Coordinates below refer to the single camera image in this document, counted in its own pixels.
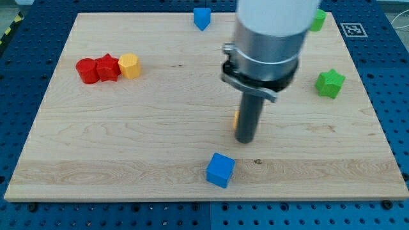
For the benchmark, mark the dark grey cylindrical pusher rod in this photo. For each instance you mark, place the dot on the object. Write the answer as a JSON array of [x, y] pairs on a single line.
[[248, 117]]

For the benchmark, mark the yellow heart block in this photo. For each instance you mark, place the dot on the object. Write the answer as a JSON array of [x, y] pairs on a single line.
[[235, 120]]

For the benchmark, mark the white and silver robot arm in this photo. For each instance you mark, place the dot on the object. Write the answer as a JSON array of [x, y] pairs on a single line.
[[263, 55]]

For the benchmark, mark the yellow hexagon block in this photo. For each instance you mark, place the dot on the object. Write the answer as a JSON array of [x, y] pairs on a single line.
[[129, 66]]

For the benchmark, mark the blue cube block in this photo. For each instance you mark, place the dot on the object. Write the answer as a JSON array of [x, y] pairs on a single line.
[[220, 170]]

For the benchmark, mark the green star block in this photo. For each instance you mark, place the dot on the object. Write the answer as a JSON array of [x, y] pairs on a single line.
[[329, 83]]

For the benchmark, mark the blue pentagon block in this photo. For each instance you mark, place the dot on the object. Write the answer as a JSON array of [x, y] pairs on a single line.
[[202, 17]]

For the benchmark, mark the green cylinder block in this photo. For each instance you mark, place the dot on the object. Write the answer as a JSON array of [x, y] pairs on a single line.
[[318, 21]]

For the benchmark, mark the wooden board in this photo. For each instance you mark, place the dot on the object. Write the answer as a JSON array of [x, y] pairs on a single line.
[[151, 138]]

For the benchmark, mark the white fiducial marker tag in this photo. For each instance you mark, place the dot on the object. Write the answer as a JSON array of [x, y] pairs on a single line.
[[353, 30]]

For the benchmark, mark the red star block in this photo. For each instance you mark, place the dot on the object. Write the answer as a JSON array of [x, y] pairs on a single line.
[[107, 68]]

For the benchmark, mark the red cylinder block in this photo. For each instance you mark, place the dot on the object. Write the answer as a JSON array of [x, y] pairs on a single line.
[[86, 69]]

